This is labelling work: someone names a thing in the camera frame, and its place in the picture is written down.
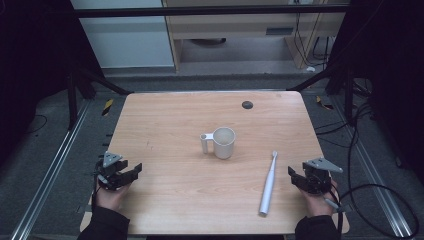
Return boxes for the thin black floor cable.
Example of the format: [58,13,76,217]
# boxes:
[25,114,48,135]

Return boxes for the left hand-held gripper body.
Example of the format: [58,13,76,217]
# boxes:
[94,151,130,192]

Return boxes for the yellow black striped tape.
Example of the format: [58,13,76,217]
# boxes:
[315,95,335,111]
[101,98,115,117]

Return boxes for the aluminium floor rail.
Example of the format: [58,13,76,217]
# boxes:
[9,99,92,240]
[329,95,415,238]

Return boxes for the black hanging cables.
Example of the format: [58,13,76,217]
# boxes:
[292,12,336,68]

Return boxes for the grey cable plug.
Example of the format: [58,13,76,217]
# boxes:
[323,197,342,212]

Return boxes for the white cabinet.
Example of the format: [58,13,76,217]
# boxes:
[69,0,176,70]

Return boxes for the white cup with handle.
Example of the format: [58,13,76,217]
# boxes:
[199,126,237,160]

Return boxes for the person's right hand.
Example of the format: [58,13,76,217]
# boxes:
[299,179,339,219]

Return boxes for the black curtain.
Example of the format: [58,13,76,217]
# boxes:
[0,0,105,168]
[324,0,424,186]

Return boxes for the black metal stand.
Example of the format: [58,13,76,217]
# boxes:
[65,65,134,132]
[285,63,356,125]

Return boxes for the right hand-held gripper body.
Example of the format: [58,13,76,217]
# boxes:
[299,157,344,196]

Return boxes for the black cable loop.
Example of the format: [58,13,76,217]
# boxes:
[314,99,420,240]

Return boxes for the black horizontal bar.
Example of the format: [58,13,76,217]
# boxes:
[73,3,350,19]

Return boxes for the person's left hand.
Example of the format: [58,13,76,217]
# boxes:
[94,178,132,212]

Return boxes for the light wooden desk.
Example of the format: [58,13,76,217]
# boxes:
[161,0,347,72]

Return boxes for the white electric toothbrush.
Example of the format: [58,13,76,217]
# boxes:
[258,150,279,216]

